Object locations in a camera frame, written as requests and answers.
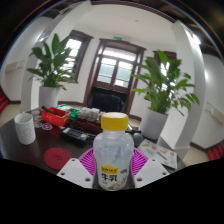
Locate white speckled cup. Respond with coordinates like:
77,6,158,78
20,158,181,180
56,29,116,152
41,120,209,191
13,112,37,146

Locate black flat device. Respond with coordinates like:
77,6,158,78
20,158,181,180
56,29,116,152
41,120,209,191
59,127,90,147

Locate green and white package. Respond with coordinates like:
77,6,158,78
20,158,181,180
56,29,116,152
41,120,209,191
56,103,81,119

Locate grey headphones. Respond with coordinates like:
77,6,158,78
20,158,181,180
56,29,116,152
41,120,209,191
128,129,145,148

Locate green plant in white pot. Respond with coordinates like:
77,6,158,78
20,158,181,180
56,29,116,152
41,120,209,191
26,33,79,109
131,49,201,141

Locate red plastic basket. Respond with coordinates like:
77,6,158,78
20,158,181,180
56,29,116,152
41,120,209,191
40,105,72,128

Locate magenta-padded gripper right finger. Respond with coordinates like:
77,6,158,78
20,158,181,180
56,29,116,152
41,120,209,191
131,147,171,190

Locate black office chair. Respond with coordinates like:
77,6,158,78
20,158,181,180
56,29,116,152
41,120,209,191
88,87,128,114

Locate white wall-mounted box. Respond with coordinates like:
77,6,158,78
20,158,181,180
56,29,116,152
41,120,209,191
4,59,26,74
204,101,224,124

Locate small round purple coaster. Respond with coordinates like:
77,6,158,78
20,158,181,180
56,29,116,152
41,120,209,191
42,122,54,132

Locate printed paper leaflet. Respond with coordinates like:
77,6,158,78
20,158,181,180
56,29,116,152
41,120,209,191
137,138,179,170

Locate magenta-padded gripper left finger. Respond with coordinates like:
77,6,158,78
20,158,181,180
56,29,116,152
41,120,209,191
56,147,98,190

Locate dark tray with small cups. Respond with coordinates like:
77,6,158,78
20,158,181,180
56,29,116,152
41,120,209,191
71,106,104,134

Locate clear bottle with yellow cap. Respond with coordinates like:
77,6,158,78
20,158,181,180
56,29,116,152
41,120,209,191
92,112,136,192

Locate dark wooden double door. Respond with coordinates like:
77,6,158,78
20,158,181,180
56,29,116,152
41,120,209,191
84,38,147,116

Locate flat round red coaster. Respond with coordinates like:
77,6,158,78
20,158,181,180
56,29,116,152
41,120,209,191
43,147,72,170

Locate dark-framed window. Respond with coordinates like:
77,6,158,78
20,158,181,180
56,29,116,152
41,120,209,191
64,29,94,83
153,49,178,78

